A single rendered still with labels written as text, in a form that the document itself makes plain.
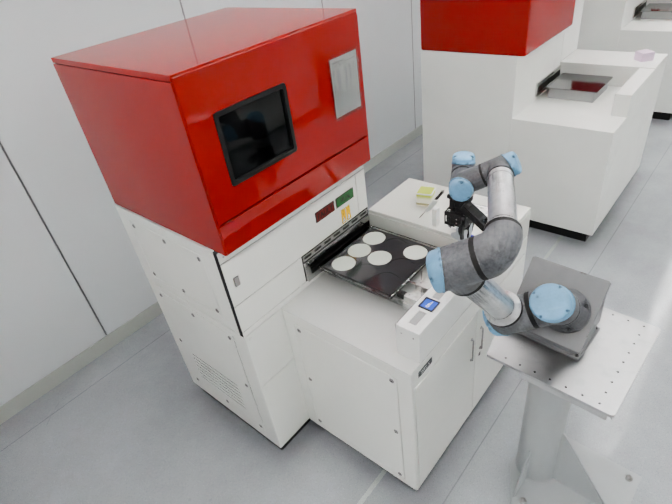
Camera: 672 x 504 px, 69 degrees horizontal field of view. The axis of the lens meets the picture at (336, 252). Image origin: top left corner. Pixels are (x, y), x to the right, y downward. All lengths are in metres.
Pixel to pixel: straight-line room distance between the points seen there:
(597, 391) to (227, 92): 1.44
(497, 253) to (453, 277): 0.12
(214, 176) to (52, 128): 1.54
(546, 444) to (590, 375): 0.54
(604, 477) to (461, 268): 1.52
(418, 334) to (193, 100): 0.99
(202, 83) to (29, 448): 2.31
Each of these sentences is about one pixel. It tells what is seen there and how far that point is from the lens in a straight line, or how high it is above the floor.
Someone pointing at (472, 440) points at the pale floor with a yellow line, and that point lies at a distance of 2.55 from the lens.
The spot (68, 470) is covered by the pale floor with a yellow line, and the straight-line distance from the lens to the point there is 3.00.
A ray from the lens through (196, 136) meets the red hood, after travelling 1.49.
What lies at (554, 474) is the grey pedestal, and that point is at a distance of 2.47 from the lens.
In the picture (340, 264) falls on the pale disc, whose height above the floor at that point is 0.90.
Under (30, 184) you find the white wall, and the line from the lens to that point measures 2.98.
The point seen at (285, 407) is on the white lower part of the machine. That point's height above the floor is 0.29.
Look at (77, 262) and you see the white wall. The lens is 3.19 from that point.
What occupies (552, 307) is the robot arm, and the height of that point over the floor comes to 1.09.
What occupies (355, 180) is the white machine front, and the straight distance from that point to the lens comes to 2.16.
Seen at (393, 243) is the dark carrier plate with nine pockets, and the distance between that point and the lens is 2.15.
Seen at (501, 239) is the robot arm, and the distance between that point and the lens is 1.24.
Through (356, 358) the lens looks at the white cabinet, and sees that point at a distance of 1.85.
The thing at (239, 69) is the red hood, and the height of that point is 1.77.
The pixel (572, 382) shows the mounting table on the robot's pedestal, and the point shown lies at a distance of 1.75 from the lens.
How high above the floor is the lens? 2.13
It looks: 35 degrees down
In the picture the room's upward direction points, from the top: 9 degrees counter-clockwise
